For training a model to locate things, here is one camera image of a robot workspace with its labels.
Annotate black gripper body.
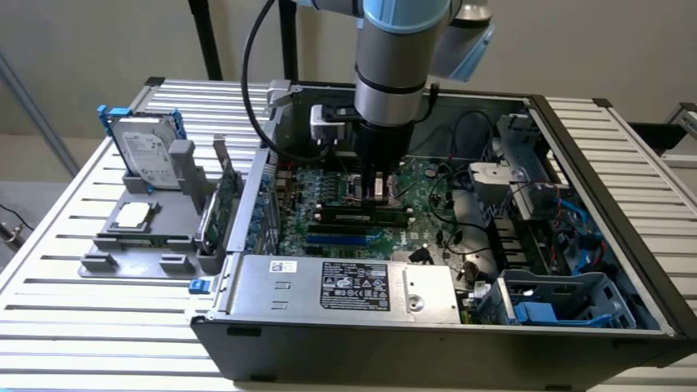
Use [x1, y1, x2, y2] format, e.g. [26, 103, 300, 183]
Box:
[354, 120, 416, 176]

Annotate green RAM stick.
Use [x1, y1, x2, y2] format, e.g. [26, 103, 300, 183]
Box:
[318, 205, 410, 225]

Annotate black empty RAM slot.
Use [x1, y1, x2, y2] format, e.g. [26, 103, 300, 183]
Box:
[306, 222, 382, 236]

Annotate blue expansion slot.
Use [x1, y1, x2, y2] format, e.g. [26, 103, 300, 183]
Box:
[305, 233, 366, 247]

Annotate CPU socket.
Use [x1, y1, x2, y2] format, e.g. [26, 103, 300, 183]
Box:
[337, 169, 408, 205]

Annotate green motherboard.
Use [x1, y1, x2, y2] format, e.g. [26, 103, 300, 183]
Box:
[241, 157, 464, 262]

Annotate grey plastic fan shroud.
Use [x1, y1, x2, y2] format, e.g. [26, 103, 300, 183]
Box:
[468, 162, 513, 197]

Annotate silver metal drive cage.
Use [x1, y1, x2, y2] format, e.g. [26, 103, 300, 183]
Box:
[492, 114, 573, 221]

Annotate green graphics card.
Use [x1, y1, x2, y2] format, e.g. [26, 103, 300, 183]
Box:
[198, 136, 244, 254]

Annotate silver power supply unit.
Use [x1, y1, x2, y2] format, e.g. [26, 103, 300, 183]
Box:
[225, 255, 464, 326]

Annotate black stand pole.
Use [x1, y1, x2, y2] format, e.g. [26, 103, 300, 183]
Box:
[277, 0, 301, 82]
[188, 0, 224, 81]

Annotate grey parts rack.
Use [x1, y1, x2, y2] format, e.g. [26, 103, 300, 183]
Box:
[77, 140, 229, 281]

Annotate black open PC case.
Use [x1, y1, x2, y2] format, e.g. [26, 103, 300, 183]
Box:
[188, 79, 690, 381]

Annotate silver hard disk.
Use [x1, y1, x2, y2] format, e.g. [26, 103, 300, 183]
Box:
[110, 116, 184, 191]

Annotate silver CPU chip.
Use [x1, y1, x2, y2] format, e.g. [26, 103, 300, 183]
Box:
[116, 203, 152, 227]

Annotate grey disk bay blue clips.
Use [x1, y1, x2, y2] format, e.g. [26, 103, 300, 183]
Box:
[486, 269, 638, 330]

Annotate blue disk caddy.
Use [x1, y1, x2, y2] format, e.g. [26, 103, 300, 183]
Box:
[96, 105, 189, 164]

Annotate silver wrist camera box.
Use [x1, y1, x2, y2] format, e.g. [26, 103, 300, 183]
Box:
[308, 104, 361, 144]

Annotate short black wrist cable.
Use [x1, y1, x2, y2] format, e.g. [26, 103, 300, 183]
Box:
[414, 82, 441, 123]

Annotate black looped wire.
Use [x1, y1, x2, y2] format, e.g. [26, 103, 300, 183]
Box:
[449, 109, 497, 164]

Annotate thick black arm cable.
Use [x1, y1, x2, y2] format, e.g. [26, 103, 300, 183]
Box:
[241, 0, 334, 161]

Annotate blue data wire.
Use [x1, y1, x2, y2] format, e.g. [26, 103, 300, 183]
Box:
[549, 195, 606, 274]

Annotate slanted aluminium frame bar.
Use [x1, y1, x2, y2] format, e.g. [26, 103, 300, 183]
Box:
[0, 51, 80, 179]

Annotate small metal clamp with cable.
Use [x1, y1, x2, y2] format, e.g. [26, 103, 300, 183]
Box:
[0, 203, 32, 250]

